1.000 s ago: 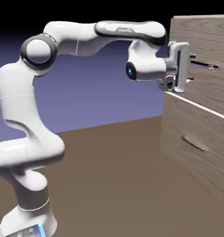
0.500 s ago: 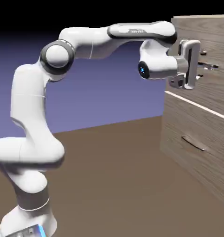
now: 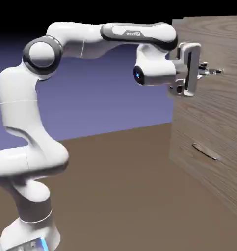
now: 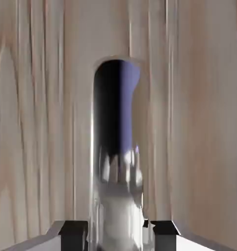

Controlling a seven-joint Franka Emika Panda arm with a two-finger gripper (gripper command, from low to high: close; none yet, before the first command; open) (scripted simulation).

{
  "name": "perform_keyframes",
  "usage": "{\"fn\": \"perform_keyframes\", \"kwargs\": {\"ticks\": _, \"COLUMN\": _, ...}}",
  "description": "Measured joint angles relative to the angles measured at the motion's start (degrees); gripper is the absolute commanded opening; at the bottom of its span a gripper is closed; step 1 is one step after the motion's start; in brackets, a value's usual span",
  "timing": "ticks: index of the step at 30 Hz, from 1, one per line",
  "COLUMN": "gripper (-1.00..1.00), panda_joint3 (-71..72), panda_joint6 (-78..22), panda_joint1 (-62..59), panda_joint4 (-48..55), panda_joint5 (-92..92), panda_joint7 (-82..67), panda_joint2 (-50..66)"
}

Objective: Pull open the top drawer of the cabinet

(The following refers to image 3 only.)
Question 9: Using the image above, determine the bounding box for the wooden cabinet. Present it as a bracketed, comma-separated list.
[168, 15, 237, 221]

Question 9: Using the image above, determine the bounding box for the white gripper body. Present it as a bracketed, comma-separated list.
[177, 42, 202, 97]

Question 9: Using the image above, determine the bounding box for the wooden drawer front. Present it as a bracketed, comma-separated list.
[171, 15, 237, 126]
[168, 92, 237, 221]

